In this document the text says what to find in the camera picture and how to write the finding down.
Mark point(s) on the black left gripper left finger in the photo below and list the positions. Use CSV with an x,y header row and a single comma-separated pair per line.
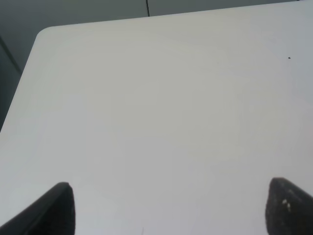
x,y
52,214

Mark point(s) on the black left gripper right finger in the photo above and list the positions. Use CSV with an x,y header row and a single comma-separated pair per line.
x,y
289,209

